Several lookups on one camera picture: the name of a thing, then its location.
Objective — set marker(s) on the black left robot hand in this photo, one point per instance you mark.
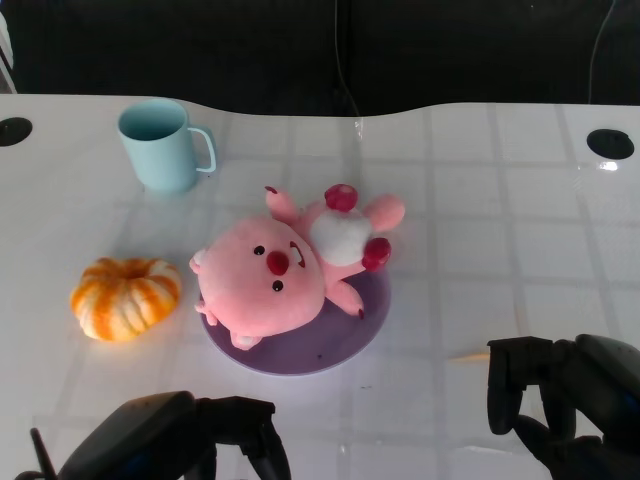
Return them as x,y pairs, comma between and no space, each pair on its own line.
150,435

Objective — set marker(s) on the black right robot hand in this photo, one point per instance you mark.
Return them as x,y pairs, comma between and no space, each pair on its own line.
605,390

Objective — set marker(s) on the pink plush beaver doll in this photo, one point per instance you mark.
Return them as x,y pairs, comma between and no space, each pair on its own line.
250,295

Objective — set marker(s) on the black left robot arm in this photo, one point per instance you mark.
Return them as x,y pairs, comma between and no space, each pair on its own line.
25,476

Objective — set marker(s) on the lavender round plate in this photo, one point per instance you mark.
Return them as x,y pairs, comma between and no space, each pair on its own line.
310,350

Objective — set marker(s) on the thin black rod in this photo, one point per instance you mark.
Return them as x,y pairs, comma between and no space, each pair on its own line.
42,452

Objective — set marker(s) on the orange white striped pumpkin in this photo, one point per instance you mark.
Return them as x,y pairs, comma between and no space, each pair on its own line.
122,300

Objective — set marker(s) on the black table grommet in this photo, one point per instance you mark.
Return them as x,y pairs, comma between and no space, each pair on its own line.
610,143
14,131

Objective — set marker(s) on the light blue mug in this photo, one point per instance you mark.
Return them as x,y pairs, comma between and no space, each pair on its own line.
160,160

